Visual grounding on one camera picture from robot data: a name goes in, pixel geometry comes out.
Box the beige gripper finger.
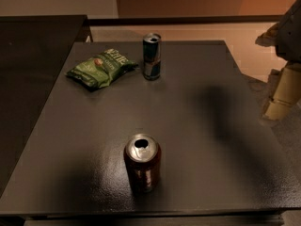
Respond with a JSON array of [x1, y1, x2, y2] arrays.
[[255, 23, 279, 47], [263, 62, 301, 121]]

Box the redbull can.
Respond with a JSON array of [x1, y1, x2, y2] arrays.
[[143, 33, 161, 80]]

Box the red coke can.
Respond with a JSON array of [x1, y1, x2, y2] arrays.
[[123, 134, 162, 193]]

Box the green chip bag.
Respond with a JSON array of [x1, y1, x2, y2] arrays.
[[66, 49, 137, 90]]

